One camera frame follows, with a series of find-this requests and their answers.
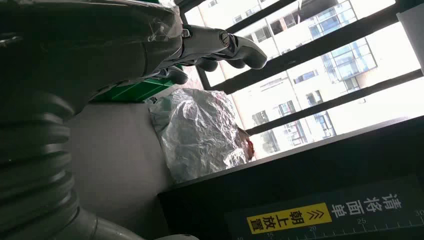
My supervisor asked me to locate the green plastic delivery crate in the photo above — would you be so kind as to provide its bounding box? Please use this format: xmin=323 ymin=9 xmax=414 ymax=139
xmin=91 ymin=76 xmax=184 ymax=104

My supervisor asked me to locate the grey crumpled plastic parcel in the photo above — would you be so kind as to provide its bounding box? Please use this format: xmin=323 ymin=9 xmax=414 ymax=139
xmin=147 ymin=87 xmax=256 ymax=185

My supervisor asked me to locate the black inbound scanner machine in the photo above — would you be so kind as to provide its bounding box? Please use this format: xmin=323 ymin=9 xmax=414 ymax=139
xmin=66 ymin=100 xmax=424 ymax=240

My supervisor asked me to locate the black yellow instruction sticker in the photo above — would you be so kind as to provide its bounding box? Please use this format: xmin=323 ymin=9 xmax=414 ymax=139
xmin=225 ymin=175 xmax=424 ymax=240

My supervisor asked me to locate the dark window frame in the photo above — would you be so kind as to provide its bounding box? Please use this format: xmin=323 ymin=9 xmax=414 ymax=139
xmin=178 ymin=0 xmax=424 ymax=137

